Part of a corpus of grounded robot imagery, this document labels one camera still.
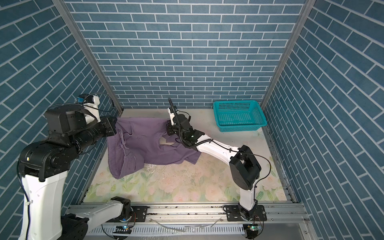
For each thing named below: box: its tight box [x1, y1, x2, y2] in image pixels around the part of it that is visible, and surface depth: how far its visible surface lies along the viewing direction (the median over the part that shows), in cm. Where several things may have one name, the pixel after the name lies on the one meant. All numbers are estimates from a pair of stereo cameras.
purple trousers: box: [107, 117, 202, 180], surface depth 71 cm
